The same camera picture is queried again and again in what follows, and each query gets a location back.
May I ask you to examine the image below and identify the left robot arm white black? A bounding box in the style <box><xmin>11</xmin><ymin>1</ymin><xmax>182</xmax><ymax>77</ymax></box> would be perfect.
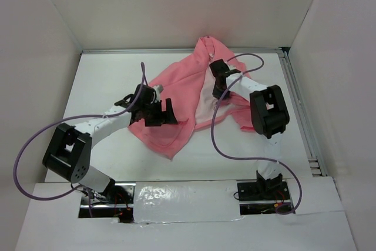
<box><xmin>42</xmin><ymin>98</ymin><xmax>177</xmax><ymax>203</ymax></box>

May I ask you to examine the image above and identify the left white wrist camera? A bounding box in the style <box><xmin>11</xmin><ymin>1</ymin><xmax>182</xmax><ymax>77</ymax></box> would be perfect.
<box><xmin>114</xmin><ymin>84</ymin><xmax>163</xmax><ymax>112</ymax></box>

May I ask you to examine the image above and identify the pink zip jacket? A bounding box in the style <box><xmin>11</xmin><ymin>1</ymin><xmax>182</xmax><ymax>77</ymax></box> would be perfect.
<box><xmin>128</xmin><ymin>36</ymin><xmax>254</xmax><ymax>159</ymax></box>

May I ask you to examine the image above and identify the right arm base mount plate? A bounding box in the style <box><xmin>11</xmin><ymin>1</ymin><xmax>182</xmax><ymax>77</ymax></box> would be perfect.
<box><xmin>233</xmin><ymin>181</ymin><xmax>294</xmax><ymax>216</ymax></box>

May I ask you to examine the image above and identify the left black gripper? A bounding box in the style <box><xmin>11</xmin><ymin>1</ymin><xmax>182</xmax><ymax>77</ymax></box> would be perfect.
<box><xmin>142</xmin><ymin>98</ymin><xmax>177</xmax><ymax>127</ymax></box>

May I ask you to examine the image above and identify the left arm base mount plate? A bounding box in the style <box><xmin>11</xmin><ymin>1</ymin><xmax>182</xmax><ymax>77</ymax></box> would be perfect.
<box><xmin>78</xmin><ymin>182</ymin><xmax>136</xmax><ymax>223</ymax></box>

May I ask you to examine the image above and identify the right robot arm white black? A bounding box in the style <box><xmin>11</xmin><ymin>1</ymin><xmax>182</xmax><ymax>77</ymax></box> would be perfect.
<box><xmin>213</xmin><ymin>73</ymin><xmax>290</xmax><ymax>199</ymax></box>

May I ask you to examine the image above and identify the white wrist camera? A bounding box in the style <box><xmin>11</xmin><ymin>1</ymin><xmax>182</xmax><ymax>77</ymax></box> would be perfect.
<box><xmin>209</xmin><ymin>59</ymin><xmax>241</xmax><ymax>79</ymax></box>
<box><xmin>114</xmin><ymin>84</ymin><xmax>163</xmax><ymax>112</ymax></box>

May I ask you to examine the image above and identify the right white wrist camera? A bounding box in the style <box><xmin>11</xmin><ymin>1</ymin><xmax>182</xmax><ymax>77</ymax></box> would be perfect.
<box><xmin>209</xmin><ymin>59</ymin><xmax>241</xmax><ymax>79</ymax></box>

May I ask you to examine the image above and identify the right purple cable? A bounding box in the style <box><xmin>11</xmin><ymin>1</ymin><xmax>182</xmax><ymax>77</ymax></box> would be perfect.
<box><xmin>211</xmin><ymin>53</ymin><xmax>303</xmax><ymax>215</ymax></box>

